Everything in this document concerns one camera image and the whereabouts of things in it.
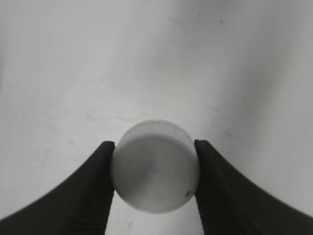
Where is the white ribbed screw cap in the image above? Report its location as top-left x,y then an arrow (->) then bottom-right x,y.
111,119 -> 200,214

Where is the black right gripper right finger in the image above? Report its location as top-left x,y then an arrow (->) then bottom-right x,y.
194,140 -> 313,235

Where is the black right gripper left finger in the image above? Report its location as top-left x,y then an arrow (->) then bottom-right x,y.
0,141 -> 115,235

